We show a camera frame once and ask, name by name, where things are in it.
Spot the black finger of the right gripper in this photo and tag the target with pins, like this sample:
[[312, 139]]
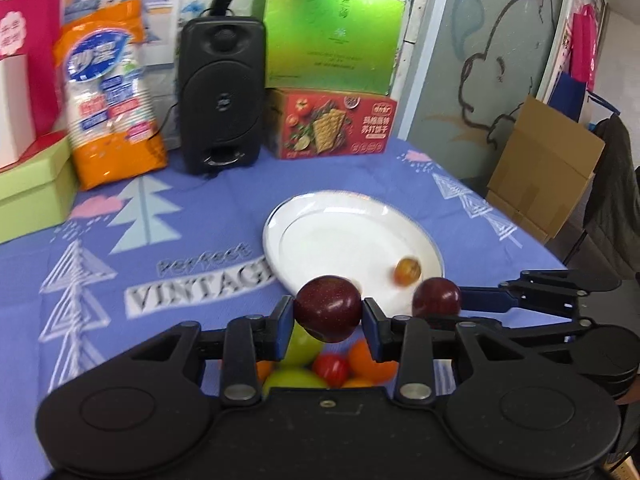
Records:
[[552, 292]]

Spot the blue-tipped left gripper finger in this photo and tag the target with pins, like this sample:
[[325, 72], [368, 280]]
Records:
[[247, 341]]

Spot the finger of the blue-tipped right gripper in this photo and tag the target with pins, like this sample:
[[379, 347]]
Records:
[[408, 342]]

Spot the dark red plum small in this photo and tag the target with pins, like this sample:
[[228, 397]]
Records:
[[436, 296]]

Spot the red-yellow plum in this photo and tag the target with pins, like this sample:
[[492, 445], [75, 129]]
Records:
[[407, 271]]

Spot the dark red plum large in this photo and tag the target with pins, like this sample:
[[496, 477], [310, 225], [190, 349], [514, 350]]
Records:
[[329, 308]]

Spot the orange tangerine left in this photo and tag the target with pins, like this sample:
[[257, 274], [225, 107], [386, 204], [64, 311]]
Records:
[[264, 369]]

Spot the orange tangerine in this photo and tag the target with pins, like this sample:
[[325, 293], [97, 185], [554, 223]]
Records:
[[358, 382], [264, 369], [363, 366]]

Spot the orange tangerine right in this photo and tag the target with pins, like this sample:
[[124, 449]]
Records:
[[363, 366]]

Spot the green jujube upper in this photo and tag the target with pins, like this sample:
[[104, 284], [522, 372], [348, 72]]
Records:
[[302, 348]]

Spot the green jujube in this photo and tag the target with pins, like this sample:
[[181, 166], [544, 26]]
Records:
[[302, 348], [293, 378]]

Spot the green jujube lower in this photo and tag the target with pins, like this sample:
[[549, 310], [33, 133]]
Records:
[[293, 378]]

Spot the orange tangerine lower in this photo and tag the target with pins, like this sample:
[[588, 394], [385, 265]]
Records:
[[358, 382]]

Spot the small red tomato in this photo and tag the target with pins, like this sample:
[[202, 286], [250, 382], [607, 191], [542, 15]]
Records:
[[333, 368]]

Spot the dark jacket on chair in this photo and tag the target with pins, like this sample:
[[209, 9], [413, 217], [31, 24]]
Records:
[[611, 216]]

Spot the white ceramic plate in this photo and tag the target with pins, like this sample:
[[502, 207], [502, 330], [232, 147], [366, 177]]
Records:
[[352, 236]]

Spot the brown cardboard box right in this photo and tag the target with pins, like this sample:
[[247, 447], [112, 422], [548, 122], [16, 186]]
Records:
[[544, 170]]

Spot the blue patterned tablecloth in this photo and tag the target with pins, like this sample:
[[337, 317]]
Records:
[[137, 257]]

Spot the red cracker box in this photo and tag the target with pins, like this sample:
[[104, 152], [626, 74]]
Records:
[[304, 124]]

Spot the orange paper cup package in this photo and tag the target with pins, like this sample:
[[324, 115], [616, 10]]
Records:
[[110, 121]]

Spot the light green shoe box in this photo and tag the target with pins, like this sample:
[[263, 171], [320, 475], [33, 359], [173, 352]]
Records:
[[39, 190]]

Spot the black speaker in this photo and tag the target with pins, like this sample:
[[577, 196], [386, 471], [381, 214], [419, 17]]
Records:
[[221, 90]]

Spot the large green gift box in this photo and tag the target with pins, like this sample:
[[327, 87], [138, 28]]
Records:
[[338, 45]]

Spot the white coffee cup box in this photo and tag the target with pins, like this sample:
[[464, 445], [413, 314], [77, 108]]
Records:
[[17, 131]]

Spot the pink paper bag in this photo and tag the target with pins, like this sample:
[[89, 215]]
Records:
[[31, 28]]

